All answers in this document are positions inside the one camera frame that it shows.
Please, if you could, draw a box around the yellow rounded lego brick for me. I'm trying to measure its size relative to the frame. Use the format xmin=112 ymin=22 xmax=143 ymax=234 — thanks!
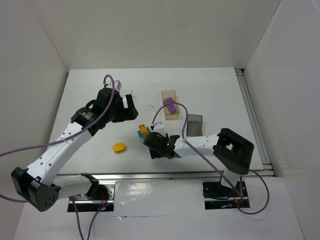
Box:
xmin=112 ymin=142 xmax=127 ymax=154

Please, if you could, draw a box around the purple curved lego brick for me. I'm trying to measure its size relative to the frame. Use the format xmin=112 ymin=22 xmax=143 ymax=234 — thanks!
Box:
xmin=163 ymin=97 xmax=175 ymax=108

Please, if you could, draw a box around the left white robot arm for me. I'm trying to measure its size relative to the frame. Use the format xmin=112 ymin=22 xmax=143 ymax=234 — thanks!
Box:
xmin=11 ymin=87 xmax=139 ymax=212

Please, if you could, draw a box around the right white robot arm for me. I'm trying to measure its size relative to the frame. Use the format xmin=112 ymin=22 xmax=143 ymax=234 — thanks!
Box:
xmin=143 ymin=128 xmax=254 ymax=189

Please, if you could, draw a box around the teal lego brick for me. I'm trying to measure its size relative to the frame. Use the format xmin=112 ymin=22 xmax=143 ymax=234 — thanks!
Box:
xmin=137 ymin=127 xmax=151 ymax=138

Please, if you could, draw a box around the clear plastic container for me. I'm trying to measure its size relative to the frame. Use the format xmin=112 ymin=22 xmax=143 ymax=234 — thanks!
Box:
xmin=124 ymin=90 xmax=133 ymax=95

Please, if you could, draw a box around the yellow arched lego brick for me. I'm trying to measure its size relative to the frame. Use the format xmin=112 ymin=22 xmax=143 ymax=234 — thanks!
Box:
xmin=138 ymin=124 xmax=149 ymax=137

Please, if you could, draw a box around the orange transparent container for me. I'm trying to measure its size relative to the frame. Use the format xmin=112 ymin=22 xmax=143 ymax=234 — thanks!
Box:
xmin=161 ymin=90 xmax=180 ymax=121

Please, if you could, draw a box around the smoky grey container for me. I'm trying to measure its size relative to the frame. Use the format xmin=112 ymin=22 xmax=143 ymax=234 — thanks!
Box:
xmin=186 ymin=114 xmax=203 ymax=137

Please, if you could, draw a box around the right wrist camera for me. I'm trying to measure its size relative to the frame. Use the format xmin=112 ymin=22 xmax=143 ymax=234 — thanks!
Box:
xmin=150 ymin=122 xmax=166 ymax=136

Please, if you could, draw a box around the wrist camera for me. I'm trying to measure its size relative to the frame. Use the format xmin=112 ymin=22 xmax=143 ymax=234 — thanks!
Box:
xmin=150 ymin=122 xmax=166 ymax=136
xmin=105 ymin=80 xmax=122 ymax=93

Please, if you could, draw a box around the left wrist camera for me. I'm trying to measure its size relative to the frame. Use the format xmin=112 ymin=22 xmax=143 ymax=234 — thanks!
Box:
xmin=105 ymin=80 xmax=122 ymax=93

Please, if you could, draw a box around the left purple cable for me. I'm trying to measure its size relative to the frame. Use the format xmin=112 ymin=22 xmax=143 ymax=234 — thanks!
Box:
xmin=0 ymin=74 xmax=118 ymax=240

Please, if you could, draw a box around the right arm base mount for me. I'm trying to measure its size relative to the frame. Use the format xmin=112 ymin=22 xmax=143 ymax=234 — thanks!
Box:
xmin=202 ymin=181 xmax=250 ymax=210

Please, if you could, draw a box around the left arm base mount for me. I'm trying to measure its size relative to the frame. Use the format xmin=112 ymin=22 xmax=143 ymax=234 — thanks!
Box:
xmin=72 ymin=181 xmax=116 ymax=213

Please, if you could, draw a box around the aluminium rail right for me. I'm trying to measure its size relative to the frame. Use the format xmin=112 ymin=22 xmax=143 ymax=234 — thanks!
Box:
xmin=234 ymin=68 xmax=274 ymax=176

